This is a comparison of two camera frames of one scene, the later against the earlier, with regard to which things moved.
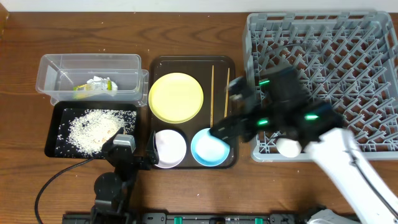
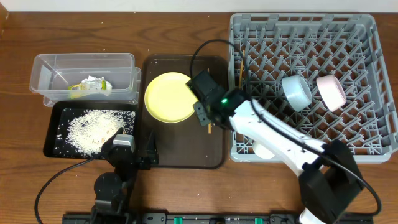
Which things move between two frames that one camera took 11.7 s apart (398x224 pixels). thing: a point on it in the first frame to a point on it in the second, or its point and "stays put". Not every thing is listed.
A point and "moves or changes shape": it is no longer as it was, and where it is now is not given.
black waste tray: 79,129 stays put
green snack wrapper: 83,90 moves or changes shape
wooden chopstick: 227,93 to 241,69
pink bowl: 171,147 to 331,91
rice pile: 83,132 stays put
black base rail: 210,218 stays put
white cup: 288,147 moves or changes shape
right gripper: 235,121 to 204,118
